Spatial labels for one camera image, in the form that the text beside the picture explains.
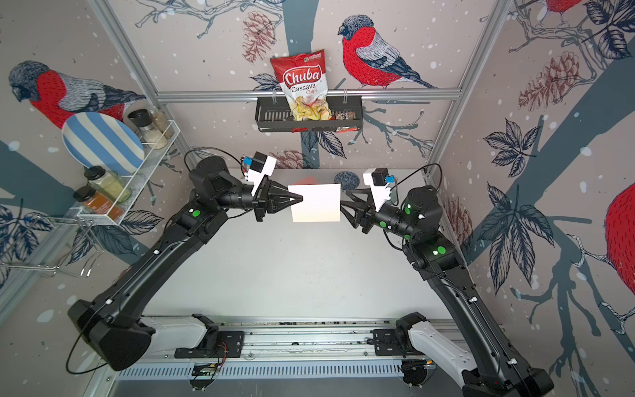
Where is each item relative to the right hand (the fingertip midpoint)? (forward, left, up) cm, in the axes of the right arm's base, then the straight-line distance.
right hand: (342, 196), depth 61 cm
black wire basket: (+45, +25, -5) cm, 52 cm away
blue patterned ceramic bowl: (+40, -4, -37) cm, 54 cm away
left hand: (-4, +9, +5) cm, 11 cm away
